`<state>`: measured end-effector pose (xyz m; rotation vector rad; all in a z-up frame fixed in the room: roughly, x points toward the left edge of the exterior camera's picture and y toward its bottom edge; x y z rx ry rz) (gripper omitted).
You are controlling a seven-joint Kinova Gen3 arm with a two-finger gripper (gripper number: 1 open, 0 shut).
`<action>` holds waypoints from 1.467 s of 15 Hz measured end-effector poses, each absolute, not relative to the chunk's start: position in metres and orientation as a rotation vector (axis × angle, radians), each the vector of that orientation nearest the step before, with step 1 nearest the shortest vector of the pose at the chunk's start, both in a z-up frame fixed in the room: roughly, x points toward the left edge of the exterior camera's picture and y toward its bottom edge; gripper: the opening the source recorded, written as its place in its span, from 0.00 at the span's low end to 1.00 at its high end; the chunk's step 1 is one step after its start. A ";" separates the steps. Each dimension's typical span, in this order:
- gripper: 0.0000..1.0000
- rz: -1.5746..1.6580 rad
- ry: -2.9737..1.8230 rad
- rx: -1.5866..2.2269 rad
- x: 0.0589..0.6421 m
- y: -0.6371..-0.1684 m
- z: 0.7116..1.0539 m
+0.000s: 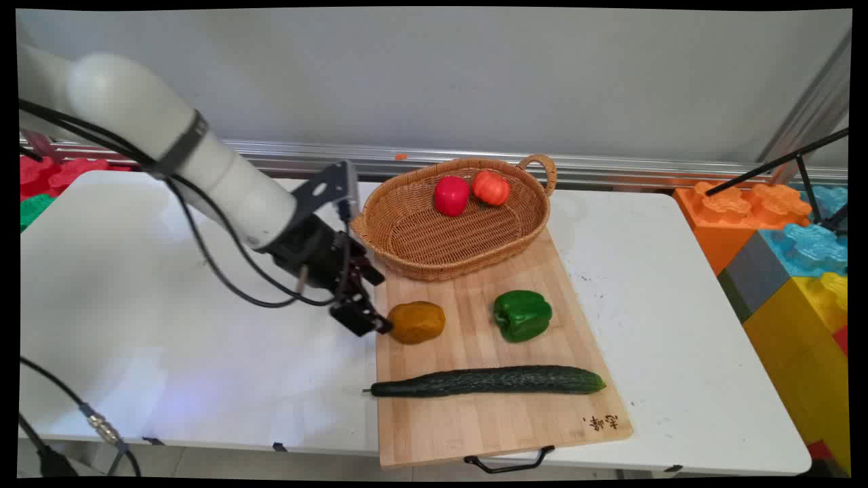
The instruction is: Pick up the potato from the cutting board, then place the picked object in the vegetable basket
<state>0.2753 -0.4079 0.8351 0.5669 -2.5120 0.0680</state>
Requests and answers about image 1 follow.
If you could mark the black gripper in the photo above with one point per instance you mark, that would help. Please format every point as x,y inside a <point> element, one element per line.
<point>308,252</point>

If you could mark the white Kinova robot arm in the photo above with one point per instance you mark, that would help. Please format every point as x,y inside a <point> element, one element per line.
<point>163,135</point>

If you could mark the brown potato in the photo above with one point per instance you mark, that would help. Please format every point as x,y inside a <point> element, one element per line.
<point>416,322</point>

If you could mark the woven wicker basket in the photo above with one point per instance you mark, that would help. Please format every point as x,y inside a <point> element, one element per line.
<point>453,224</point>

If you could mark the red apple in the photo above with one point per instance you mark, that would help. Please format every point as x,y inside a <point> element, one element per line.
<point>451,195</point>

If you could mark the wooden cutting board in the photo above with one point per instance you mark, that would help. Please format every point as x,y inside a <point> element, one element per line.
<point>495,352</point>

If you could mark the dark green cucumber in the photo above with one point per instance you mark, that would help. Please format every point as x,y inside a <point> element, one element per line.
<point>488,381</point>

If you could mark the green bell pepper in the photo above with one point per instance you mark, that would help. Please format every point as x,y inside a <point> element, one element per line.
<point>521,315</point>

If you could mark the orange tomato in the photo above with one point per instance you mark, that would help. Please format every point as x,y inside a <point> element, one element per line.
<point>491,187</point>

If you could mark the red foam block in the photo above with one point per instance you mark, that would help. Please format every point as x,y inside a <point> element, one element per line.
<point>61,173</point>

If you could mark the green foam block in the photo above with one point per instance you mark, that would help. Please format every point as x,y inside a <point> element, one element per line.
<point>34,209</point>

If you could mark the orange foam block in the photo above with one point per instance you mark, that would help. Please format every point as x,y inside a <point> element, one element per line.
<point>732,217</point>

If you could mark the grey foam block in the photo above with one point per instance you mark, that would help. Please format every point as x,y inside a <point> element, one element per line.
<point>753,274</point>

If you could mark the black tripod stand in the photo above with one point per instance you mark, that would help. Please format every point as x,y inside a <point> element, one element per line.
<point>800,176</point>

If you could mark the blue foam block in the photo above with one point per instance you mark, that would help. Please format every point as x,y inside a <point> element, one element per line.
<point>814,237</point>

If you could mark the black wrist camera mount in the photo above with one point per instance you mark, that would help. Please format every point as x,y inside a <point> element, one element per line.
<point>330,190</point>

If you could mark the aluminium frame rail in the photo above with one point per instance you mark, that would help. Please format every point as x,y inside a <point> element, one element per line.
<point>475,166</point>

